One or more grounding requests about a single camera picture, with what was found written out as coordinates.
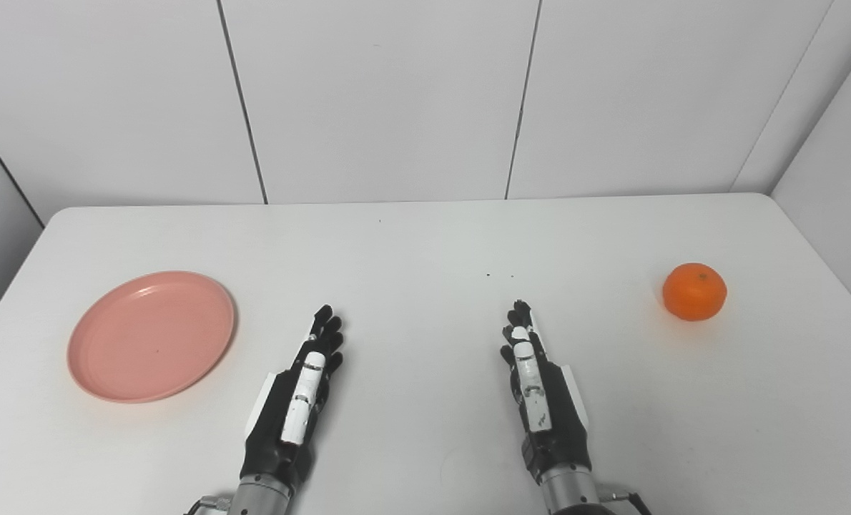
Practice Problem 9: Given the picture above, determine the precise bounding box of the orange fruit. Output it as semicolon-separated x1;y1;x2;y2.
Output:
662;263;728;322

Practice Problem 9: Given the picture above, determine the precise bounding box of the pink round plate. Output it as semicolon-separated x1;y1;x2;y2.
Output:
67;270;237;404

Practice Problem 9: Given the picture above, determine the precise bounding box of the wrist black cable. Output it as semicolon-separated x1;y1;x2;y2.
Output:
596;482;653;515
185;494;235;515

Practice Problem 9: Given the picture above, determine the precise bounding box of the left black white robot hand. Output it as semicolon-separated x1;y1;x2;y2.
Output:
239;305;345;496

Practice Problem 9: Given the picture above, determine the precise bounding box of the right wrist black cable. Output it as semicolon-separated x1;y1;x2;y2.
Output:
596;482;653;515

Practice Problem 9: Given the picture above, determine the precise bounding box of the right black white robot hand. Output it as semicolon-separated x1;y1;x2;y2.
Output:
499;299;591;487

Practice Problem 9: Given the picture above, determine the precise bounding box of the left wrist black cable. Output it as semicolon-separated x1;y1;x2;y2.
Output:
185;494;235;515

